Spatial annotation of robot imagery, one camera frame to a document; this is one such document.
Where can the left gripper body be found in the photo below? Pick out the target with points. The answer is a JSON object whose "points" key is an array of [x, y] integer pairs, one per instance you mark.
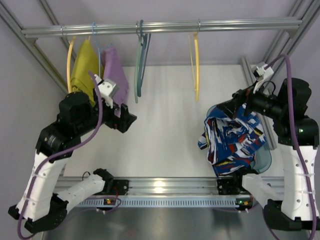
{"points": [[119, 120]]}

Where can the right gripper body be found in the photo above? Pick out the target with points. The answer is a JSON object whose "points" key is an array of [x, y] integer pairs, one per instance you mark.
{"points": [[240, 100]]}

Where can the blue white patterned trousers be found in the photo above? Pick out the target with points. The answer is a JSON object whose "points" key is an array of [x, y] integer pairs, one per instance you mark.
{"points": [[225, 140]]}

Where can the yellow hanger with trousers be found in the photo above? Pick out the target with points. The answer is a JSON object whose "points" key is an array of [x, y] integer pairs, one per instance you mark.
{"points": [[194, 53]]}

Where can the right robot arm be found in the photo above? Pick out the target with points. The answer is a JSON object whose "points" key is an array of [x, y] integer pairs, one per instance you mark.
{"points": [[299, 137]]}

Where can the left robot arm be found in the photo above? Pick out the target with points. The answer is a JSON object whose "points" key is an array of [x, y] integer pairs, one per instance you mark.
{"points": [[41, 209]]}

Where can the yellow hanger on left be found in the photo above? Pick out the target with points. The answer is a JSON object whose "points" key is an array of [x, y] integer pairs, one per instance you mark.
{"points": [[68, 64]]}

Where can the teal blue empty hanger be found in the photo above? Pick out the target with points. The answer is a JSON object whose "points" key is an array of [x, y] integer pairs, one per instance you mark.
{"points": [[144, 39]]}

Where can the green empty hanger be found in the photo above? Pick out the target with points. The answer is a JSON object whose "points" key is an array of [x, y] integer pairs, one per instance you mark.
{"points": [[138, 57]]}

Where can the light blue hanger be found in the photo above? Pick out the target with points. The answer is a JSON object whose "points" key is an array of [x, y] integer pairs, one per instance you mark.
{"points": [[99, 50]]}

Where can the purple garment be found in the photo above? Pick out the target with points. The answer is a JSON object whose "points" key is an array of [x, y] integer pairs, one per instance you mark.
{"points": [[113, 70]]}

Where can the teal plastic basket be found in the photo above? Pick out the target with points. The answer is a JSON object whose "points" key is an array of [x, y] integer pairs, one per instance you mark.
{"points": [[263, 160]]}

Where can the mustard yellow garment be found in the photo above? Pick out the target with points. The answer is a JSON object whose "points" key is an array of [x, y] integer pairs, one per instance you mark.
{"points": [[86, 61]]}

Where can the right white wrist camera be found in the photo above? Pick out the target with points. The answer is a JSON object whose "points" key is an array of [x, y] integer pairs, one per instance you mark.
{"points": [[262, 74]]}

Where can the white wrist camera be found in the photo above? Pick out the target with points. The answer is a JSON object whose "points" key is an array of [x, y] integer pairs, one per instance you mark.
{"points": [[108, 89], [262, 74]]}

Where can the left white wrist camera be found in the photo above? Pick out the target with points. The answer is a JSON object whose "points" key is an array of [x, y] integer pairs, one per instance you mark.
{"points": [[108, 89]]}

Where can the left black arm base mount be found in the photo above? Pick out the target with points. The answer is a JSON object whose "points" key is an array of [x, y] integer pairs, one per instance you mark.
{"points": [[120, 187]]}

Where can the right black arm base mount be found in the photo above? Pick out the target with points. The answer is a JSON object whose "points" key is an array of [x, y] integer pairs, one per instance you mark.
{"points": [[229, 185]]}

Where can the aluminium hanging rail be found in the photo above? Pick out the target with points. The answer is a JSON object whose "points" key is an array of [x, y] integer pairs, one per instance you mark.
{"points": [[285, 23]]}

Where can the slotted grey cable duct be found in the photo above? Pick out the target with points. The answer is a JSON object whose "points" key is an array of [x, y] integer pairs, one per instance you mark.
{"points": [[170, 202]]}

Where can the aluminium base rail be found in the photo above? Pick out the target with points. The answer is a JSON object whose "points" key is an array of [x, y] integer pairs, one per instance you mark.
{"points": [[171, 186]]}

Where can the right aluminium frame post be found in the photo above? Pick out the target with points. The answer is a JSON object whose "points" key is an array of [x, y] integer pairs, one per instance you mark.
{"points": [[285, 42]]}

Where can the aluminium frame post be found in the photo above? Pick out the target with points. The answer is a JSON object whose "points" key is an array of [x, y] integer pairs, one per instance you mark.
{"points": [[13, 23], [285, 42]]}

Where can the left aluminium frame post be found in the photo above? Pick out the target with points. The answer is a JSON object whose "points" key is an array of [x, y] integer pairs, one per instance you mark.
{"points": [[13, 23]]}

